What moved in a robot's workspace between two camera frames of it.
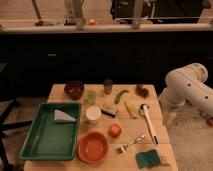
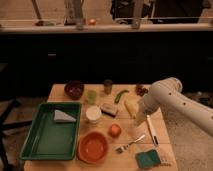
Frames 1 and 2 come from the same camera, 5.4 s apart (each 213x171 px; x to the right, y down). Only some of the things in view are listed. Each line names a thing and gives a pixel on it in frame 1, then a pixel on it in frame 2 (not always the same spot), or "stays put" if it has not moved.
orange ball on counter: x=92 y=22 stays put
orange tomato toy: x=114 y=131 stays put
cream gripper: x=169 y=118 → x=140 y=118
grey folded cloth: x=59 y=115 stays put
